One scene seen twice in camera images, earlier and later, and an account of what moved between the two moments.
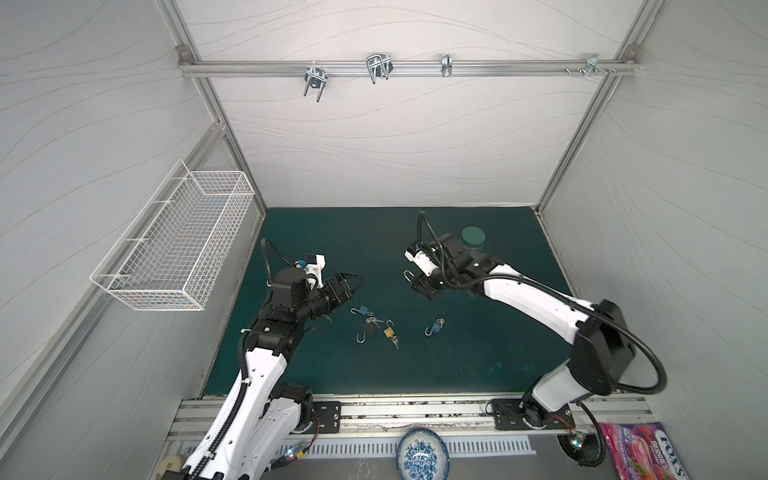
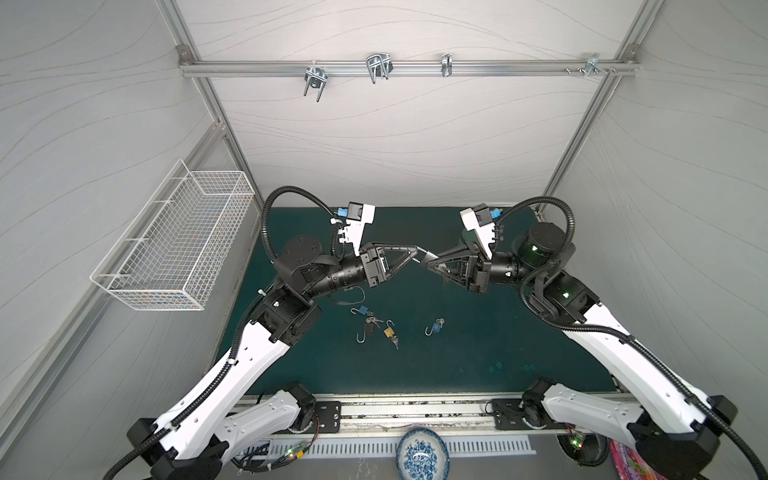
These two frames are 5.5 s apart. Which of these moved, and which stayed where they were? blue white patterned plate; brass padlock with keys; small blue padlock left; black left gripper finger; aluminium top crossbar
Moved: black left gripper finger
Stayed: aluminium top crossbar; small blue padlock left; brass padlock with keys; blue white patterned plate
